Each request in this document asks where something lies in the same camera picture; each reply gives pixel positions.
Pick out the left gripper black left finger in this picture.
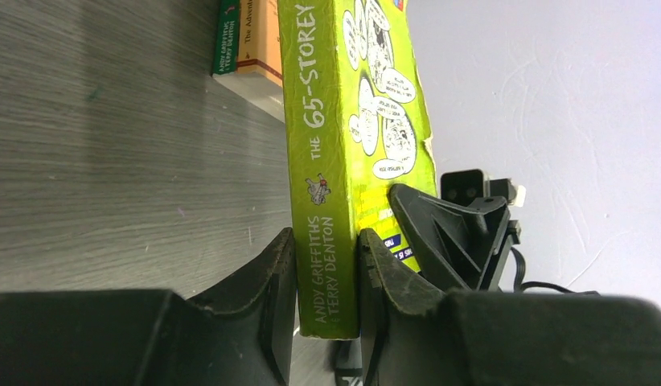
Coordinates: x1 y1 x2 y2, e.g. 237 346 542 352
0 228 296 385

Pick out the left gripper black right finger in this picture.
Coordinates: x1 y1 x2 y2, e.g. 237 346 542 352
358 229 661 385

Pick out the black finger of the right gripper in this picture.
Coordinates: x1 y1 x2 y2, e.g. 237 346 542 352
388 183 521 292

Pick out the light green spine book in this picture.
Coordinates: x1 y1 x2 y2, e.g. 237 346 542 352
277 0 437 340

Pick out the dark green spine book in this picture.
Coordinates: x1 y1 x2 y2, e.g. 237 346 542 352
212 0 240 76

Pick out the orange spine book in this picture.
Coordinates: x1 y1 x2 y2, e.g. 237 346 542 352
236 0 282 87

